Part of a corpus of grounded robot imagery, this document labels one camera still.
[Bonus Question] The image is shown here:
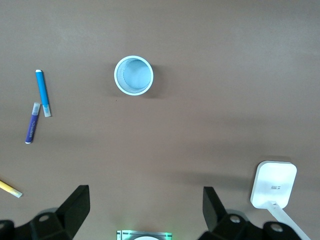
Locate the white desk lamp base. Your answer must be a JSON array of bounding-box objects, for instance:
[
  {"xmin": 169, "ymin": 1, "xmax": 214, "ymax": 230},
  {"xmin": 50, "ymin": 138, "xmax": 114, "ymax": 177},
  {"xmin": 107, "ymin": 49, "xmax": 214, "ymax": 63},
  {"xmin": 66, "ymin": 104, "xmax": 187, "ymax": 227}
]
[{"xmin": 250, "ymin": 160, "xmax": 311, "ymax": 240}]

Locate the translucent blue plastic cup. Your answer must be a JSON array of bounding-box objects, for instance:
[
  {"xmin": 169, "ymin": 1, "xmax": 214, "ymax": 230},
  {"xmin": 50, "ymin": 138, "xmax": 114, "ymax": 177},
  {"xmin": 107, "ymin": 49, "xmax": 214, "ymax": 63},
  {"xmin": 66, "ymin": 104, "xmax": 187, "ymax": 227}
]
[{"xmin": 113, "ymin": 55, "xmax": 155, "ymax": 96}]

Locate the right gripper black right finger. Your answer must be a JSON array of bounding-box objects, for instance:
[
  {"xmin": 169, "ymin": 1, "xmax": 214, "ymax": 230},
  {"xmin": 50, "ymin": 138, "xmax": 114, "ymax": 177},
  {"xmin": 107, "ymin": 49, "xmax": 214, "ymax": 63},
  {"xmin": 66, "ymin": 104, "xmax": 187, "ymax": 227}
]
[{"xmin": 198, "ymin": 186, "xmax": 305, "ymax": 240}]

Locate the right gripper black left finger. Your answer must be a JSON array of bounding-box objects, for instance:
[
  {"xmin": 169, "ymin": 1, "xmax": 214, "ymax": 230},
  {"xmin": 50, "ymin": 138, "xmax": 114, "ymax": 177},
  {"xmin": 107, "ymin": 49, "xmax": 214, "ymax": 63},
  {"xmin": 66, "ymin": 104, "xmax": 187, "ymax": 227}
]
[{"xmin": 0, "ymin": 184, "xmax": 90, "ymax": 240}]

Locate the purple marker with clear cap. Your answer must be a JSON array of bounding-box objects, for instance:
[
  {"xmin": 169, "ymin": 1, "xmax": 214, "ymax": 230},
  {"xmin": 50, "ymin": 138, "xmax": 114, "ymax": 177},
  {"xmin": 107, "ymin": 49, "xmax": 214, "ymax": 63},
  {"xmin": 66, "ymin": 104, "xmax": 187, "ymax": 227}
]
[{"xmin": 24, "ymin": 101, "xmax": 41, "ymax": 145}]

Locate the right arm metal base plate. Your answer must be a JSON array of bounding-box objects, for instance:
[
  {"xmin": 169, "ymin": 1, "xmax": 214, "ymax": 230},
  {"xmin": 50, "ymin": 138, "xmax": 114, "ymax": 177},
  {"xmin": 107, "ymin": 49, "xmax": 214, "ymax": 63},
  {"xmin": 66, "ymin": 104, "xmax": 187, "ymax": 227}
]
[{"xmin": 116, "ymin": 229, "xmax": 173, "ymax": 240}]

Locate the yellow marker with clear cap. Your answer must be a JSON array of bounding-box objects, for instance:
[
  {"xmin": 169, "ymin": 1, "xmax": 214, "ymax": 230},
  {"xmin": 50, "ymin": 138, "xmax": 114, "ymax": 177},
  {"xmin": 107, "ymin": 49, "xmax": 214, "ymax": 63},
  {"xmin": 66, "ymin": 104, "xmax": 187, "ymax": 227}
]
[{"xmin": 0, "ymin": 179, "xmax": 23, "ymax": 199}]

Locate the blue marker with clear cap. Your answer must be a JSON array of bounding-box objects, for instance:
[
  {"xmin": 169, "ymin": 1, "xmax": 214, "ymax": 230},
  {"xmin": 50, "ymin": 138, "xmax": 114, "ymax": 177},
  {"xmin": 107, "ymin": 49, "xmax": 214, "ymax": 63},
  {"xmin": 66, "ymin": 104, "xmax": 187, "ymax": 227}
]
[{"xmin": 35, "ymin": 69, "xmax": 53, "ymax": 118}]

